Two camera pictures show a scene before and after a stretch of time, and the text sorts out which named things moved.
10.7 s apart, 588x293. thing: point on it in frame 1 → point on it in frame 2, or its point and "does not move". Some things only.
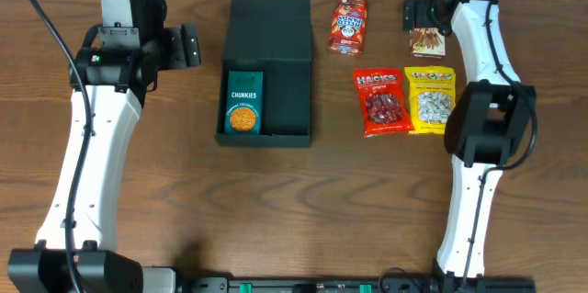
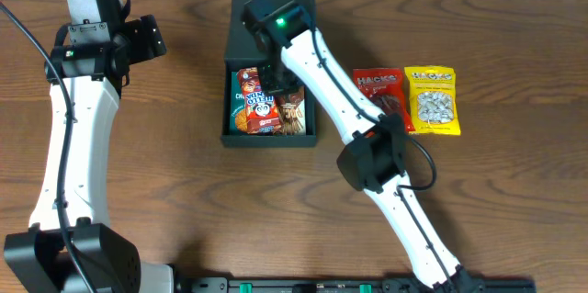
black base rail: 412,284 does not move
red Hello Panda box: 349,24 → 263,114
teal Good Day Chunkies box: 244,103 does not move
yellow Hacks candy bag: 433,93 does not move
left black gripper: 189,46 → 148,35
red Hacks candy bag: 383,100 does not move
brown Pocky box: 426,43 → 291,109
